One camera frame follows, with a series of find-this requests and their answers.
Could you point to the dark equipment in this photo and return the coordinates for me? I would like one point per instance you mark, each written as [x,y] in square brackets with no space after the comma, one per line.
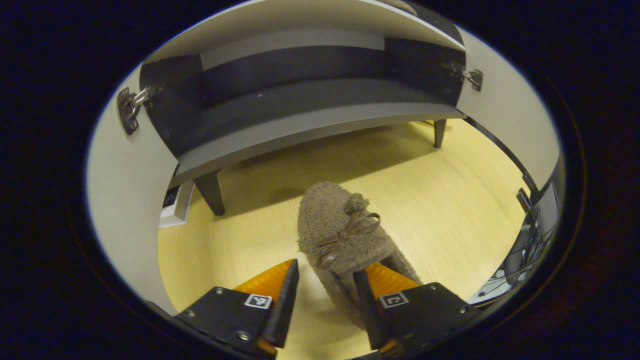
[530,250]

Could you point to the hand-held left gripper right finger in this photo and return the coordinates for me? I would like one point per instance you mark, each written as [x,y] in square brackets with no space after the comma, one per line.
[370,310]

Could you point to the white shoe cabinet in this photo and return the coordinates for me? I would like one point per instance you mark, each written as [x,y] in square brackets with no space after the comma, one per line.
[300,125]

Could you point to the metal door hinge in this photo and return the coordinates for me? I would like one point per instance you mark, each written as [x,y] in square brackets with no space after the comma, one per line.
[472,77]
[130,107]

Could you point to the white cabinet door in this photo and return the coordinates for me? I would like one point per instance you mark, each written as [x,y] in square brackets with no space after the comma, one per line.
[510,115]
[125,200]

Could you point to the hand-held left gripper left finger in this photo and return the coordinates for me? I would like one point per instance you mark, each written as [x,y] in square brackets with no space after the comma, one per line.
[286,305]

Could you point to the white paper booklet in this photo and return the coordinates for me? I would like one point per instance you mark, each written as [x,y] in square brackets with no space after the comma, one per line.
[180,205]

